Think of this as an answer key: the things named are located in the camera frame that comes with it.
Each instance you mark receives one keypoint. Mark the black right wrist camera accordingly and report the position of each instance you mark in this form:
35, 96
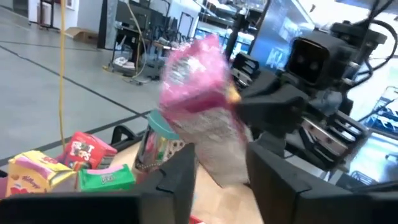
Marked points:
308, 59

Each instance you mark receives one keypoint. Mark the purple Raisin Bran cereal box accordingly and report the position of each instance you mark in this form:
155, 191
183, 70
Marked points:
199, 81

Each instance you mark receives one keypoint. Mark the yellow cereal box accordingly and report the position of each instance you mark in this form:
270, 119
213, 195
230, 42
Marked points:
31, 177

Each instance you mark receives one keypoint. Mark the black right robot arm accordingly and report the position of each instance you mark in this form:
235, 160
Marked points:
357, 34

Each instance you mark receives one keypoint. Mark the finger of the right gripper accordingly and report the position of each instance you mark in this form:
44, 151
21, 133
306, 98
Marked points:
273, 113
255, 80

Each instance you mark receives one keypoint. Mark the red plastic basket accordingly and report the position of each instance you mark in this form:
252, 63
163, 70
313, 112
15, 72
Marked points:
196, 221

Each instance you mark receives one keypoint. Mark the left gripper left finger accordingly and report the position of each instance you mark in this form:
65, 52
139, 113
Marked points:
174, 193

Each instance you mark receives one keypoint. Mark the brown cardboard box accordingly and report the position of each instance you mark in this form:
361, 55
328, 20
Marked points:
82, 35

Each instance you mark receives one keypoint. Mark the green cereal box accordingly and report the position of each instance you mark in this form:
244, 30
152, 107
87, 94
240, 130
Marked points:
105, 180

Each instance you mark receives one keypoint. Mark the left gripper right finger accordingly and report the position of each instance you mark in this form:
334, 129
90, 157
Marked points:
273, 193

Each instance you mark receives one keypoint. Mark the black aluminium table frame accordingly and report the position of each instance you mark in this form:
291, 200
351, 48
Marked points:
124, 137

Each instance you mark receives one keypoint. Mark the teal metal box grater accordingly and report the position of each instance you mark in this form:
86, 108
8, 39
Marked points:
155, 146

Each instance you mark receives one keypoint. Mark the red Froot Loops cereal box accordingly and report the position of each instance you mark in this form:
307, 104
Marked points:
84, 149

